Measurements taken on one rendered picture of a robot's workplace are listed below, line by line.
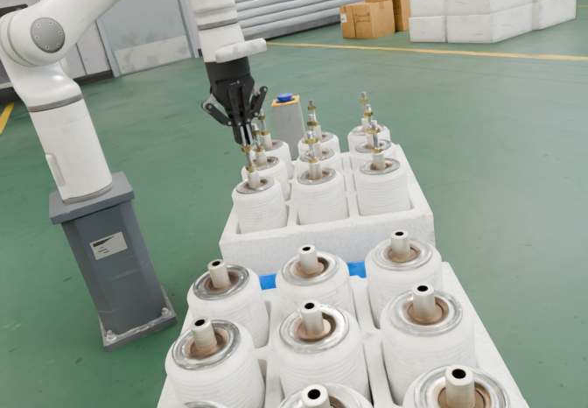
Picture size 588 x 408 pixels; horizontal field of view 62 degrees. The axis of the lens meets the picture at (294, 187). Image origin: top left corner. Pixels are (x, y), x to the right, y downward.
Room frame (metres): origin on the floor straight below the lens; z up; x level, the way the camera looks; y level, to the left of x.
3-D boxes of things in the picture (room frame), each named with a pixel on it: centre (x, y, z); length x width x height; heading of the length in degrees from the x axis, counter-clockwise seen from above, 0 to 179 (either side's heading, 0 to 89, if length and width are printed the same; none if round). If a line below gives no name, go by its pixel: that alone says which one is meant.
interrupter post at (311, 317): (0.42, 0.01, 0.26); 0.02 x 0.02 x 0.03
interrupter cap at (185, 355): (0.43, 0.13, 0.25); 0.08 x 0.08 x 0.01
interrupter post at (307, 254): (0.54, 0.00, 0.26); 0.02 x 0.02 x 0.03
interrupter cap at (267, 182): (0.86, 0.07, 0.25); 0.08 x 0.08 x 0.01
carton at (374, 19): (4.71, -1.04, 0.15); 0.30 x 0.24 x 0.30; 21
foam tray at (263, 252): (0.97, -0.06, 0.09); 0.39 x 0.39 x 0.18; 83
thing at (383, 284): (0.53, -0.12, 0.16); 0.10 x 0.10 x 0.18
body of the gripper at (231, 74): (0.86, 0.07, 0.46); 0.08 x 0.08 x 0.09
